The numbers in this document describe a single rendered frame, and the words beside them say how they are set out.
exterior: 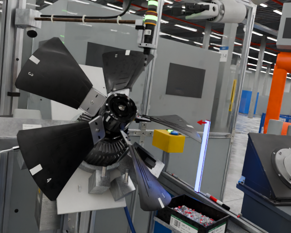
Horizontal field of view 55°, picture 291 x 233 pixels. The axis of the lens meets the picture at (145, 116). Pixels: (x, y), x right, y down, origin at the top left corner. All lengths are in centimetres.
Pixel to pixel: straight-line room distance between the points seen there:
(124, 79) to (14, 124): 43
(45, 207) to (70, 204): 28
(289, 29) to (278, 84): 82
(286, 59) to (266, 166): 371
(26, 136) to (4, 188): 83
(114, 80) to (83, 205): 49
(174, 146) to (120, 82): 51
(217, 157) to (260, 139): 112
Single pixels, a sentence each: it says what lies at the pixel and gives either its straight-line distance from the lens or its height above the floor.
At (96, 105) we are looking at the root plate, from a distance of 101.
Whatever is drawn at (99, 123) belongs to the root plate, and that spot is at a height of 116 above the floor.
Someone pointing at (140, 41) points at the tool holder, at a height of 146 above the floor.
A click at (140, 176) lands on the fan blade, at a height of 103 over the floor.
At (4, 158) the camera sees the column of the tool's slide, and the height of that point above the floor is 86.
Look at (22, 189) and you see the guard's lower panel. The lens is 177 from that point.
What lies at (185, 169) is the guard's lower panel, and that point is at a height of 71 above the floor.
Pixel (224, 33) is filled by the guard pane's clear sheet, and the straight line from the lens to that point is 229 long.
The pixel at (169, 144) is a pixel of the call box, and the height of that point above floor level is 103.
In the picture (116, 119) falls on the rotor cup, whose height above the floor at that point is 119.
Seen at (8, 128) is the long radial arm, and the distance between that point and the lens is 102.
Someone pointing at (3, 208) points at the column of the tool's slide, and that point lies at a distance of 166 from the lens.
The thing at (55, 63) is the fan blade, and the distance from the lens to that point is 103.
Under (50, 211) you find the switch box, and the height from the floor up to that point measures 71.
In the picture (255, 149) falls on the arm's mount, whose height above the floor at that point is 111.
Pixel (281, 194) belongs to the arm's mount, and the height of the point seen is 97.
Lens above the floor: 131
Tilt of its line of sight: 7 degrees down
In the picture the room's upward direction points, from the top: 8 degrees clockwise
